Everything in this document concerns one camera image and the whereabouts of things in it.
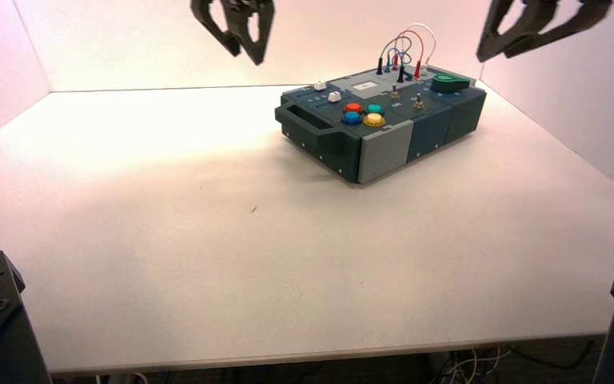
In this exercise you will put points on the white slider knob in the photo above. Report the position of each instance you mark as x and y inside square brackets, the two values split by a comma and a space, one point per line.
[319, 85]
[333, 97]

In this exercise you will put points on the blue round push button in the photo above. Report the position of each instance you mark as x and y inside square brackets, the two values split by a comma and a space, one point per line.
[351, 118]

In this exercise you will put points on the small metal toggle switch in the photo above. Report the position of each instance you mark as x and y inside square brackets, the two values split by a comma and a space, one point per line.
[394, 91]
[419, 101]

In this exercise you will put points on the dark teal control box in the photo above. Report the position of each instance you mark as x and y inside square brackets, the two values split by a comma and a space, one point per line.
[386, 143]

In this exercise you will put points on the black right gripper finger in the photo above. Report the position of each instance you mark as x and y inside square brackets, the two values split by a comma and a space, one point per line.
[566, 24]
[490, 32]

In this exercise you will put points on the red round push button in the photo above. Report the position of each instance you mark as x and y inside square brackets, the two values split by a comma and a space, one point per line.
[353, 108]

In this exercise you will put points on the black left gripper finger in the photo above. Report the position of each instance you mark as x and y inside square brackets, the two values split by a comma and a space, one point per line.
[267, 21]
[201, 11]

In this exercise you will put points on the green round push button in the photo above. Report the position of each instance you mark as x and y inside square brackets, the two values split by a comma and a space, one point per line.
[374, 109]

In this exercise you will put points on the yellow round push button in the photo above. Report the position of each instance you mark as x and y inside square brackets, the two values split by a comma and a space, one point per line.
[374, 121]

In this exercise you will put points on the black banana plug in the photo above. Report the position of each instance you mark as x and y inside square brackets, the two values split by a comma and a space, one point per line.
[401, 74]
[379, 66]

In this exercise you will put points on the green rotary knob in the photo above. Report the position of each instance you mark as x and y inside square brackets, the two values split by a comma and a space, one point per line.
[449, 84]

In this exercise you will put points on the small white display screen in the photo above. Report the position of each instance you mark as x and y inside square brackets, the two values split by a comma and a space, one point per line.
[365, 85]

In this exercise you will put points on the red banana plug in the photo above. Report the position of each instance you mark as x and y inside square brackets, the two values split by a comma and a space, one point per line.
[395, 62]
[417, 70]

